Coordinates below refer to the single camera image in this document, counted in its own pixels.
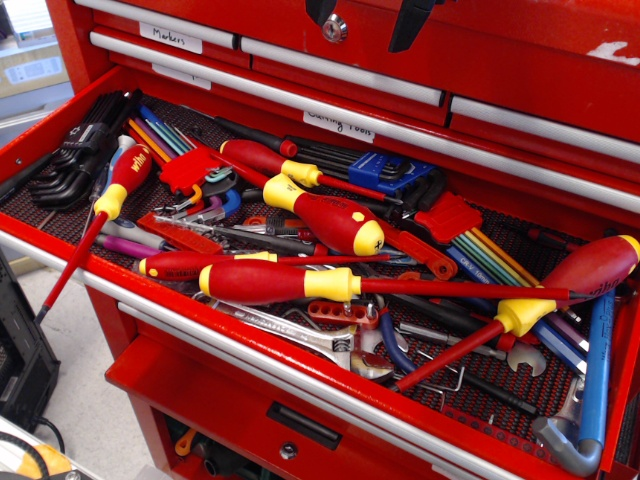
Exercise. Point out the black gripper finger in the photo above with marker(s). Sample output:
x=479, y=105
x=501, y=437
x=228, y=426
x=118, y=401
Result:
x=410, y=20
x=319, y=10

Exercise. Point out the chest key lock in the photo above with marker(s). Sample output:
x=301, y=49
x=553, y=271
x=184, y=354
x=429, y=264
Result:
x=334, y=29

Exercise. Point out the white cutting tools label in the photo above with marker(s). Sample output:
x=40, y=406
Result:
x=339, y=127

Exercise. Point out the black red precision screwdriver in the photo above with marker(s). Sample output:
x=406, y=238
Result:
x=284, y=147

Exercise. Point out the red yellow screwdriver back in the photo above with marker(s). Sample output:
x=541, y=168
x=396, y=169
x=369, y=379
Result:
x=261, y=158

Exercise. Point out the white markers label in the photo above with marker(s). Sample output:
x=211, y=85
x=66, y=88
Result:
x=171, y=37

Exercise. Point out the blue holder black hex keys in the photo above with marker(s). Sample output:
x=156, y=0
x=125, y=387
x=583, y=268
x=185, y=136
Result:
x=416, y=184

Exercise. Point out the right rainbow hex key set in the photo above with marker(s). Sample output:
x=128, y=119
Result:
x=453, y=222

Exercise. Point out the rainbow hex keys red holder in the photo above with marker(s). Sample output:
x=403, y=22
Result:
x=186, y=166

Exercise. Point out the orange black utility knife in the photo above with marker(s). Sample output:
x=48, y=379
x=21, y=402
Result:
x=275, y=222

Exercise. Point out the red tool chest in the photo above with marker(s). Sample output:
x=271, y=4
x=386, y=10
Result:
x=574, y=62

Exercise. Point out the red yellow screwdriver left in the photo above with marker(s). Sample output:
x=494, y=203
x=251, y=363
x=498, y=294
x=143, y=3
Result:
x=130, y=171

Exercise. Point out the red flat wrench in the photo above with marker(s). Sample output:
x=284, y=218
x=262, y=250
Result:
x=438, y=263

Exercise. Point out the red drill bit case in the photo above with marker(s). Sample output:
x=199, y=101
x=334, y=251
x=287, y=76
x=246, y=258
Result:
x=179, y=237

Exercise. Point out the long red yellow front screwdriver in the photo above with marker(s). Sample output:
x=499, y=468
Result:
x=259, y=282

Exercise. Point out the slim red yellow screwdriver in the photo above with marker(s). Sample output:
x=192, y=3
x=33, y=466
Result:
x=184, y=265

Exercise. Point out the red bit holder strip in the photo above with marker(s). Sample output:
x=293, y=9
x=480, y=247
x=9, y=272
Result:
x=366, y=316

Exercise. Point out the black hex key set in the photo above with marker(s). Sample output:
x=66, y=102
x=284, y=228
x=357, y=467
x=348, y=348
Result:
x=83, y=154

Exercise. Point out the red yellow screwdriver right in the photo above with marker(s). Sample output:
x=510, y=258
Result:
x=590, y=271

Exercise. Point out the open red drawer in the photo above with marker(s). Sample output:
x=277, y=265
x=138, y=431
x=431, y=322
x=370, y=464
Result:
x=283, y=406

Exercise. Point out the chrome adjustable wrench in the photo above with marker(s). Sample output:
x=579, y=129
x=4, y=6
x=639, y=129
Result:
x=346, y=347

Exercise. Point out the small open end spanner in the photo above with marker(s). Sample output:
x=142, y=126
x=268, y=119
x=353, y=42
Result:
x=522, y=353

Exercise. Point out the small bent hex key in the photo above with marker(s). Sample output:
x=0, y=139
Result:
x=434, y=392

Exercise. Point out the black box on floor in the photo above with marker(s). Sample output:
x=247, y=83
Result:
x=29, y=368

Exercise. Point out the large grey hex key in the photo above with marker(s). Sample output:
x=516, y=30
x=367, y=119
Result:
x=581, y=460

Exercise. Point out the purple handled tool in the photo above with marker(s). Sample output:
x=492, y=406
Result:
x=126, y=247

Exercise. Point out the blue handled pliers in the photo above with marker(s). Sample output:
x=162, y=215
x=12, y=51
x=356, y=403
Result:
x=398, y=357

